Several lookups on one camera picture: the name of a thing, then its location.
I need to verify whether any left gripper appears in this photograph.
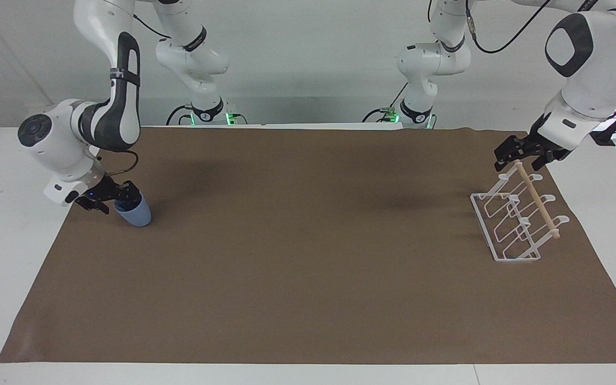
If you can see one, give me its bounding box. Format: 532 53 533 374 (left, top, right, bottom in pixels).
494 114 572 173

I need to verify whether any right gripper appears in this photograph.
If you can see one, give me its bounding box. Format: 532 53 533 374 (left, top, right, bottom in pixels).
75 174 142 215

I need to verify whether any blue cup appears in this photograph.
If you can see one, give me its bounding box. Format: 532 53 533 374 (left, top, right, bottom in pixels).
113 193 153 228

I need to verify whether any white wire cup holder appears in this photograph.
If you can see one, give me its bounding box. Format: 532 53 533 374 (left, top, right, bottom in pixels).
469 160 571 263

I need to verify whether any black cable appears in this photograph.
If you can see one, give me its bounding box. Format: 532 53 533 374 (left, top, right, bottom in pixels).
362 81 411 124
465 0 558 55
133 13 173 41
166 104 196 127
98 150 140 178

